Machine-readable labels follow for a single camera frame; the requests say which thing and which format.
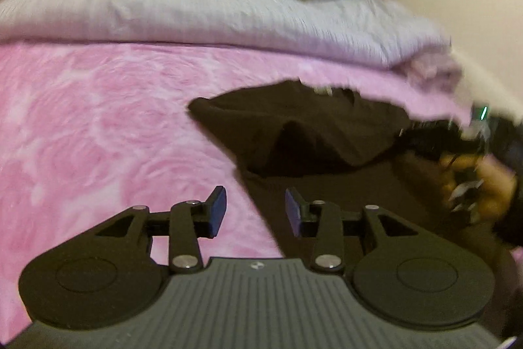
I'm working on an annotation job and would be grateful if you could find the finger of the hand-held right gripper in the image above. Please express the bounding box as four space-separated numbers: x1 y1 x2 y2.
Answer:
398 123 450 161

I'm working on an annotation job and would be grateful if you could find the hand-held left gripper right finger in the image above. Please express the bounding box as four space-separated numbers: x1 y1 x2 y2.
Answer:
285 187 408 274

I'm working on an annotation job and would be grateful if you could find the dark brown shirt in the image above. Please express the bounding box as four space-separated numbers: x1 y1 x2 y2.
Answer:
188 79 515 264

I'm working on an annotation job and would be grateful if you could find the pink folded cloth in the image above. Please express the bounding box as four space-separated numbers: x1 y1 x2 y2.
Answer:
392 52 466 97

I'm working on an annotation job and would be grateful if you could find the pink floral blanket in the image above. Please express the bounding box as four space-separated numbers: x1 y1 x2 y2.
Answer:
0 40 485 333

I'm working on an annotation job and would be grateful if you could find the white striped duvet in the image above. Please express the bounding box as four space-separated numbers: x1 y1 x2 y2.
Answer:
0 0 454 72

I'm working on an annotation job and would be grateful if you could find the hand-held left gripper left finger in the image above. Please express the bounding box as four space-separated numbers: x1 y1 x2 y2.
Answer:
95 186 228 274

